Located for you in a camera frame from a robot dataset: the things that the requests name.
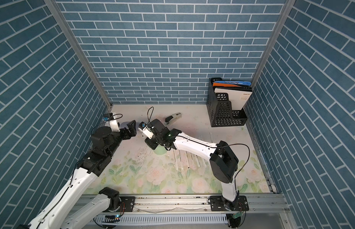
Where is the purple fabric glasses case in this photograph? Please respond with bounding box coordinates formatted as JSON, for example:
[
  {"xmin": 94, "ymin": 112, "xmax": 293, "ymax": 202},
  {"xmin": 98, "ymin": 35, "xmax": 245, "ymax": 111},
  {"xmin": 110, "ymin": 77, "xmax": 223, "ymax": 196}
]
[{"xmin": 119, "ymin": 121, "xmax": 129, "ymax": 129}]

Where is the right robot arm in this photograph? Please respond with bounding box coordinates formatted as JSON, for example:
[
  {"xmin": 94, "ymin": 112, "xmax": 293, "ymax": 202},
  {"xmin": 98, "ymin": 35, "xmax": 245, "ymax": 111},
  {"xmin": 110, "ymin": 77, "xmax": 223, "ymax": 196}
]
[{"xmin": 138, "ymin": 119, "xmax": 239, "ymax": 202}]

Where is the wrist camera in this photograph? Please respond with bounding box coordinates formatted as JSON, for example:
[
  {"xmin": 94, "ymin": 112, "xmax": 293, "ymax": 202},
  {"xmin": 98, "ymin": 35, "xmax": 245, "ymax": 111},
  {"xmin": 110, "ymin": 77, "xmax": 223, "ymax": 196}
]
[
  {"xmin": 138, "ymin": 122, "xmax": 154, "ymax": 139},
  {"xmin": 103, "ymin": 113, "xmax": 120, "ymax": 132}
]

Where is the green cylindrical cup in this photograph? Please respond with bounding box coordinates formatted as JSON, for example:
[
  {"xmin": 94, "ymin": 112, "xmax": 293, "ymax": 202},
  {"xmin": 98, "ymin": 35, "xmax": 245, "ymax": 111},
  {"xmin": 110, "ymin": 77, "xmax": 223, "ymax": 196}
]
[{"xmin": 153, "ymin": 146, "xmax": 167, "ymax": 156}]

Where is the white vented cable duct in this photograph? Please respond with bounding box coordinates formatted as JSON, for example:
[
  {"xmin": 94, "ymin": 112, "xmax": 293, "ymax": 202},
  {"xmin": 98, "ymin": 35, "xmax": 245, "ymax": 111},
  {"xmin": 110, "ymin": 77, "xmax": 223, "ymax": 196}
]
[{"xmin": 91, "ymin": 214, "xmax": 228, "ymax": 226}]

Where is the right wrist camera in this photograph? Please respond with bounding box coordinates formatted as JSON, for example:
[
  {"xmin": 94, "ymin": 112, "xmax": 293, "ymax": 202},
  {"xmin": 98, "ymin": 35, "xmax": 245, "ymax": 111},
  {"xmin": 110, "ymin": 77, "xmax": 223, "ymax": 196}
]
[{"xmin": 138, "ymin": 122, "xmax": 154, "ymax": 139}]

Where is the black mesh file holder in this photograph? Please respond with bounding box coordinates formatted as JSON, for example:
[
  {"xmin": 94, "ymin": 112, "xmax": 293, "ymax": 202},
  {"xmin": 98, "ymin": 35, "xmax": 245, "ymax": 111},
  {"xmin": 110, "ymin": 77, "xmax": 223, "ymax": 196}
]
[{"xmin": 206, "ymin": 77, "xmax": 248, "ymax": 127}]

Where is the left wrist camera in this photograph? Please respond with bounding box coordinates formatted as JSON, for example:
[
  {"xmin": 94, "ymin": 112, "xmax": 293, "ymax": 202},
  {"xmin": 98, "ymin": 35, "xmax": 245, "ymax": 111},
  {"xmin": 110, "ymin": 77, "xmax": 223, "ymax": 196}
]
[{"xmin": 103, "ymin": 113, "xmax": 120, "ymax": 132}]

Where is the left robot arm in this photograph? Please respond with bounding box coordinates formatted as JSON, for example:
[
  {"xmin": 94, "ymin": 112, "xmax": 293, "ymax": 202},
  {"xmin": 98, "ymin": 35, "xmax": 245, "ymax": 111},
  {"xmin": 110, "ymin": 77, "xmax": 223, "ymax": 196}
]
[{"xmin": 18, "ymin": 120, "xmax": 136, "ymax": 229}]

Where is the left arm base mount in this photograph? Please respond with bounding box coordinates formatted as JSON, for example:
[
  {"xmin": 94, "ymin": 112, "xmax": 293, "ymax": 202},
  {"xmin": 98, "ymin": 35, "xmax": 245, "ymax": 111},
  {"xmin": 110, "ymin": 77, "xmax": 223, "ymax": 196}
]
[{"xmin": 107, "ymin": 196, "xmax": 136, "ymax": 213}]

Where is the blue folder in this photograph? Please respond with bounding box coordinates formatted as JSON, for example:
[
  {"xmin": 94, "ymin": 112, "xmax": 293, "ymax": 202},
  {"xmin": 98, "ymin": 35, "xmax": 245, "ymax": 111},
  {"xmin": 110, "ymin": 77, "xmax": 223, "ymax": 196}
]
[{"xmin": 212, "ymin": 81, "xmax": 252, "ymax": 87}]

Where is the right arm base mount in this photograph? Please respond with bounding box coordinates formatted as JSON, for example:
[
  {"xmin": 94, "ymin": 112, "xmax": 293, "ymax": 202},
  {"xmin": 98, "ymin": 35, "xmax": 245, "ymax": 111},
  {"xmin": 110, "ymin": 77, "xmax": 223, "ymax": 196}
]
[{"xmin": 208, "ymin": 196, "xmax": 249, "ymax": 212}]

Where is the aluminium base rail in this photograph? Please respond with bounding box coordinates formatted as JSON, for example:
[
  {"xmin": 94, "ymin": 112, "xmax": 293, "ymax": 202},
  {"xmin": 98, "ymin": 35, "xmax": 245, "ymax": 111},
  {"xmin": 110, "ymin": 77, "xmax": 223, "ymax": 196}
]
[{"xmin": 65, "ymin": 194, "xmax": 290, "ymax": 215}]

